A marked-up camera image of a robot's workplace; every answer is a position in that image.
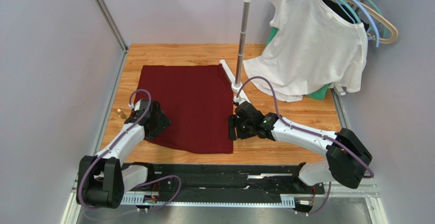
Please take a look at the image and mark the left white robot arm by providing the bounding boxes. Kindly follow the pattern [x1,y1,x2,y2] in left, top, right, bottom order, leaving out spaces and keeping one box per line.
[76,99,171,209]

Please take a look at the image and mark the white clothes rack stand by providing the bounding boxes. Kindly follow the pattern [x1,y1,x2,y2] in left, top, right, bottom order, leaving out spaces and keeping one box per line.
[220,0,252,101]

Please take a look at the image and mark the wooden hanger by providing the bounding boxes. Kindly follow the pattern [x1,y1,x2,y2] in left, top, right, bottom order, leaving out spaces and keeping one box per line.
[318,0,399,45]

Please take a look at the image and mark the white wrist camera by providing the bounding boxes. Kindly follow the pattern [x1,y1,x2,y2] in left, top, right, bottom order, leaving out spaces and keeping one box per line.
[233,96,246,106]
[129,99,150,112]

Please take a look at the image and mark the white t-shirt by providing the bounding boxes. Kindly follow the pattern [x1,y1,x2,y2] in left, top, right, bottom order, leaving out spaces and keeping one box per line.
[244,0,368,102]

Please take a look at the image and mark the green garment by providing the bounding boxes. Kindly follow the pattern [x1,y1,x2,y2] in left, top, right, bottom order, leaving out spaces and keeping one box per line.
[266,27,330,101]

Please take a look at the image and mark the black garment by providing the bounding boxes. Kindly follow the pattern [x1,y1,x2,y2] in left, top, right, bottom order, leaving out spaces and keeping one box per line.
[322,0,358,23]

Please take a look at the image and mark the teal plastic hanger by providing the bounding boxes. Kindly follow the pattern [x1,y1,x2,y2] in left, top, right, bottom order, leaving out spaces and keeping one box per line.
[318,0,388,39]

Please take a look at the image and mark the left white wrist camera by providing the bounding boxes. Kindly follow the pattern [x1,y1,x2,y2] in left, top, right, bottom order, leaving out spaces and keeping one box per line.
[129,99,150,112]

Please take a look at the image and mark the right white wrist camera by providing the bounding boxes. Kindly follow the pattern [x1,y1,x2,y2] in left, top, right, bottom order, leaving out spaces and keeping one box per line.
[233,96,246,106]

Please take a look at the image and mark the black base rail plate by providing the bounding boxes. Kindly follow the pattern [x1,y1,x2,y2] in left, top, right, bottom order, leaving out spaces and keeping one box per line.
[122,164,328,207]

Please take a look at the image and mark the aluminium frame rail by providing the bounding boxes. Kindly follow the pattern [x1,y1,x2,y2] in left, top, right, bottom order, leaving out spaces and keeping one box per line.
[95,0,129,53]

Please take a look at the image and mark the blue plastic hanger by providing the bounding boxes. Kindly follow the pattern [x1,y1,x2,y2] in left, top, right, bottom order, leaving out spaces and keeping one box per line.
[340,0,385,47]

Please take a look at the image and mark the metal utensil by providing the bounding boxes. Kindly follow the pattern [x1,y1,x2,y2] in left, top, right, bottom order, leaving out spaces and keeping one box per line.
[116,109,127,119]

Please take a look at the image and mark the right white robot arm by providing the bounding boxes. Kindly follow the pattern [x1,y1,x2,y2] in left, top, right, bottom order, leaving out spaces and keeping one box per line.
[228,102,373,189]

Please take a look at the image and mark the dark red cloth napkin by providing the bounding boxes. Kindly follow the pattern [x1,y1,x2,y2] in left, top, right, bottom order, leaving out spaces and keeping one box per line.
[137,64,233,154]

